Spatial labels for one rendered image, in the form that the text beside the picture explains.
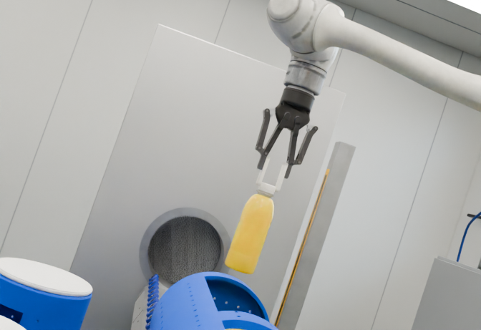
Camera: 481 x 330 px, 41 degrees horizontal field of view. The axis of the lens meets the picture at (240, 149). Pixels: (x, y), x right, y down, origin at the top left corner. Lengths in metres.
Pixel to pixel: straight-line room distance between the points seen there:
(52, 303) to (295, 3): 0.99
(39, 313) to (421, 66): 1.12
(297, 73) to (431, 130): 5.03
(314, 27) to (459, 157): 5.32
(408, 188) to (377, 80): 1.08
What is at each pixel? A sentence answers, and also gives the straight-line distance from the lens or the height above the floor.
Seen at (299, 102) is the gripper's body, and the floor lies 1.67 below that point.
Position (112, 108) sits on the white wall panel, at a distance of 5.81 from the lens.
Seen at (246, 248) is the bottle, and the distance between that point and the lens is 1.44.
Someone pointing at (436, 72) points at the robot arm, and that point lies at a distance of 1.36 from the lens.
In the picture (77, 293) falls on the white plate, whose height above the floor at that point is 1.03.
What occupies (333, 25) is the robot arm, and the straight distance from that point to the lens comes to 1.31.
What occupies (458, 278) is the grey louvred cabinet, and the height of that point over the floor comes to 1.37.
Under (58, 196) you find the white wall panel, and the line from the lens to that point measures 5.85.
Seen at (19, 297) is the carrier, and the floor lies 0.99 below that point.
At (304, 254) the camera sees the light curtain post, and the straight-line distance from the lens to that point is 2.16.
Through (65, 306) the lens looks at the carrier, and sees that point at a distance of 1.78.
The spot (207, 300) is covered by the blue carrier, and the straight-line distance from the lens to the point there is 1.28.
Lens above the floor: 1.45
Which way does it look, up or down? 3 degrees up
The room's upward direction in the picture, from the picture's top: 19 degrees clockwise
